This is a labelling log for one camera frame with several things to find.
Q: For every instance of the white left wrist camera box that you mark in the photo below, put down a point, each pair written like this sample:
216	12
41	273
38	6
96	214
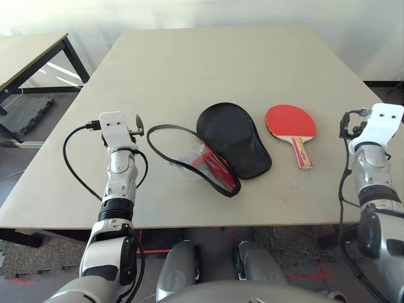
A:
116	127

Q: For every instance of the dark foam floor mat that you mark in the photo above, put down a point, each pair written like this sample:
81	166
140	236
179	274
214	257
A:
25	115

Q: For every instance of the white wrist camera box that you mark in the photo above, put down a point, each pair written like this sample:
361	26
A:
116	127
378	121

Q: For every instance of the black-framed side table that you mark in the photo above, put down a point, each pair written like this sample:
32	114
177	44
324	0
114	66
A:
28	53

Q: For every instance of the black and red paddle case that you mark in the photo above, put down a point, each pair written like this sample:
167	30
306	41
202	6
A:
233	139

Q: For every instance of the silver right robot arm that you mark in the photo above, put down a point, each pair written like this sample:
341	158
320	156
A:
375	189

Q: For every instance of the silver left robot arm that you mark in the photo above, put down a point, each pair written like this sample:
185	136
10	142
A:
118	176

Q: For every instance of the red ping-pong paddle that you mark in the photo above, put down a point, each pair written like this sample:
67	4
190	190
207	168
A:
290	121

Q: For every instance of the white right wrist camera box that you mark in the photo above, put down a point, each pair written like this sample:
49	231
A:
378	121

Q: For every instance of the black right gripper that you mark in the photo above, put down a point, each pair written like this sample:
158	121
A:
358	128

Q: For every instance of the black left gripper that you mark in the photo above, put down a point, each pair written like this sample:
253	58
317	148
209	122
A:
137	132

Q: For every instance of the grey robot leg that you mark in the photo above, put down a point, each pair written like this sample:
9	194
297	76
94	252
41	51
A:
259	268
176	271

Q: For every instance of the grey robot torso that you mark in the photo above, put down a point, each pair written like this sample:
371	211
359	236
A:
246	293

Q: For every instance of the grey robot right leg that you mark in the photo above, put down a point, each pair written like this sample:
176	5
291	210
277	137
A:
259	268

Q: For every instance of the grey robot left leg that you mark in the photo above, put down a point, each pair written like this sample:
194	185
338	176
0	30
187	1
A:
176	271

